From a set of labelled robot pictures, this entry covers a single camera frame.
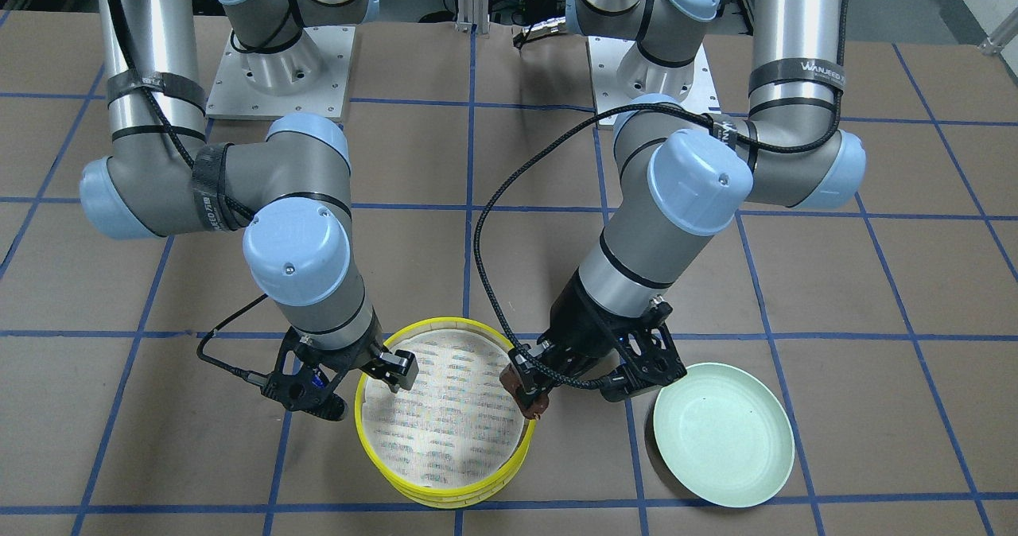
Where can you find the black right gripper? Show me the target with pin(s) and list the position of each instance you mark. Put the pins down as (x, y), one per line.
(355, 353)

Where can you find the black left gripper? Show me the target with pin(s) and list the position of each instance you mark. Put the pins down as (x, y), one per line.
(569, 313)

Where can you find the brown bun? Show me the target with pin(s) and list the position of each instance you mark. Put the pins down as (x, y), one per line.
(531, 404)

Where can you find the yellow steamer basket side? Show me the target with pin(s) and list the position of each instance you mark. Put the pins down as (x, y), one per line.
(456, 438)

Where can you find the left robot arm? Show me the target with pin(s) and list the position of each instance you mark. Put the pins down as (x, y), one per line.
(683, 176)

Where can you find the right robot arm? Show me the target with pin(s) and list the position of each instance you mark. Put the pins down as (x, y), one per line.
(289, 193)

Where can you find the light green plate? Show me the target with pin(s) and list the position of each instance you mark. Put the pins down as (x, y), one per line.
(724, 435)

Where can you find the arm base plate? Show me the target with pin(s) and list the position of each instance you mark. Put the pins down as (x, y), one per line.
(309, 77)
(619, 73)

